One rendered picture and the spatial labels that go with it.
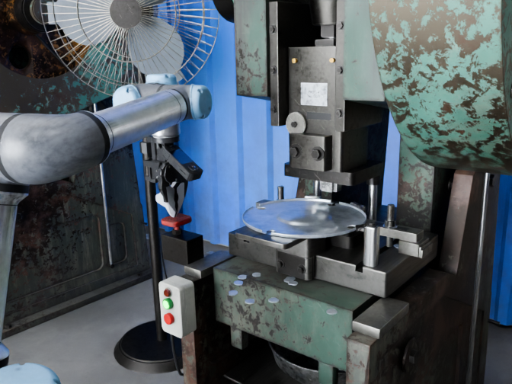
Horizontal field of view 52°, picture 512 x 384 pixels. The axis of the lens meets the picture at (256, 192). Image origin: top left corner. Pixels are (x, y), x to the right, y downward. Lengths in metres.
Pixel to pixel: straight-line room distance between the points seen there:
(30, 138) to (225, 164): 2.29
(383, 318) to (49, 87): 1.64
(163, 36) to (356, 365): 1.22
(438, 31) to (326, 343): 0.70
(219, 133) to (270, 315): 1.96
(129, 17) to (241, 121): 1.32
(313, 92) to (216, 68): 1.86
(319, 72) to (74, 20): 0.97
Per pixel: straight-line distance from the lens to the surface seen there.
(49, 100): 2.28
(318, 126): 1.23
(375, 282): 1.18
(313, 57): 1.23
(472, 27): 0.77
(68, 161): 0.89
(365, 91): 1.12
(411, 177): 1.43
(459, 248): 1.47
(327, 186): 1.32
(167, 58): 1.86
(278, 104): 1.25
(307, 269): 1.23
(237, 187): 3.03
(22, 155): 0.88
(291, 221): 1.20
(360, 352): 1.08
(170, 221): 1.37
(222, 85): 3.03
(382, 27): 0.82
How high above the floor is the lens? 1.16
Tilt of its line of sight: 15 degrees down
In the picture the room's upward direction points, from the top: 1 degrees counter-clockwise
